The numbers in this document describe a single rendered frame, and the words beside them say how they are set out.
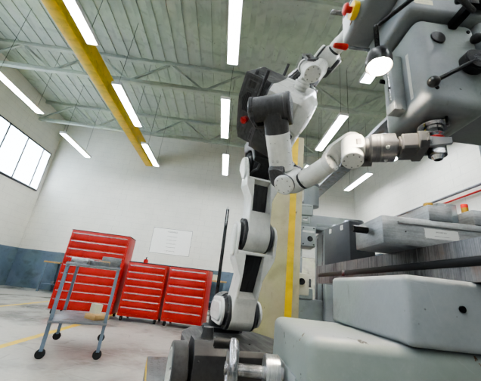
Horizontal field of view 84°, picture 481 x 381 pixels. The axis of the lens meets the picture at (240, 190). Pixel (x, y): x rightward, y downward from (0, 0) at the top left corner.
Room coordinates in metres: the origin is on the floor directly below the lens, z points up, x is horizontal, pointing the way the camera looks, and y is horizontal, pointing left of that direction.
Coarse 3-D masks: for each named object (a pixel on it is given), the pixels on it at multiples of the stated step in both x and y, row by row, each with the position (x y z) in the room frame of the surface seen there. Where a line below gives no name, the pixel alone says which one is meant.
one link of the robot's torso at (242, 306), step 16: (240, 224) 1.15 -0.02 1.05; (240, 256) 1.15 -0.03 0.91; (256, 256) 1.20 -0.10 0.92; (272, 256) 1.19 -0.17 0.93; (240, 272) 1.17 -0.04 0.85; (256, 272) 1.23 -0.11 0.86; (240, 288) 1.26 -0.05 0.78; (256, 288) 1.23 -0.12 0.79; (240, 304) 1.23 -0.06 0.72; (256, 304) 1.28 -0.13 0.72; (224, 320) 1.25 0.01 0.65; (240, 320) 1.25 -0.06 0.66; (256, 320) 1.27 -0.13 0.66
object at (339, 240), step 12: (336, 228) 1.23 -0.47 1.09; (348, 228) 1.13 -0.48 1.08; (324, 240) 1.33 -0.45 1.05; (336, 240) 1.23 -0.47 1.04; (348, 240) 1.13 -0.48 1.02; (324, 252) 1.33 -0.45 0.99; (336, 252) 1.23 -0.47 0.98; (348, 252) 1.14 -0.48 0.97; (360, 252) 1.13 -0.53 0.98; (372, 252) 1.14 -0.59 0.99; (324, 264) 1.33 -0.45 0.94
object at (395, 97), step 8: (400, 64) 0.65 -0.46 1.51; (392, 72) 0.65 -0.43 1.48; (400, 72) 0.65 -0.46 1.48; (392, 80) 0.66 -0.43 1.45; (400, 80) 0.65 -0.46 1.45; (392, 88) 0.66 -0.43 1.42; (400, 88) 0.65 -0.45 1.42; (392, 96) 0.66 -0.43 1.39; (400, 96) 0.65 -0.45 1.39; (392, 104) 0.66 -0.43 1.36; (400, 104) 0.65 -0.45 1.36; (392, 112) 0.67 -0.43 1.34; (400, 112) 0.67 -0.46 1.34
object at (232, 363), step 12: (216, 336) 0.66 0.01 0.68; (228, 348) 0.65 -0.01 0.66; (228, 360) 0.61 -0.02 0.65; (264, 360) 0.67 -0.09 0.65; (276, 360) 0.64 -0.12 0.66; (228, 372) 0.60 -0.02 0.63; (240, 372) 0.65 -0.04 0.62; (252, 372) 0.65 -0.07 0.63; (264, 372) 0.65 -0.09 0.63; (276, 372) 0.63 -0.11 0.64
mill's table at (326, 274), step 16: (464, 240) 0.51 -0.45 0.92; (480, 240) 0.48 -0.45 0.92; (384, 256) 0.78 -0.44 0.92; (400, 256) 0.71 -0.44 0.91; (416, 256) 0.65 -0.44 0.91; (432, 256) 0.60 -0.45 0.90; (448, 256) 0.55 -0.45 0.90; (464, 256) 0.52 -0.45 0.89; (480, 256) 0.48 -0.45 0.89; (320, 272) 1.32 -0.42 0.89; (336, 272) 1.13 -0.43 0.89; (352, 272) 0.98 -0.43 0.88; (368, 272) 0.87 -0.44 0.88; (384, 272) 0.79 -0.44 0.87; (400, 272) 0.72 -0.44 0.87; (416, 272) 0.66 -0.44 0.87; (432, 272) 0.61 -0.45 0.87; (448, 272) 0.56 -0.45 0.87; (464, 272) 0.52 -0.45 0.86; (480, 272) 0.49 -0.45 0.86
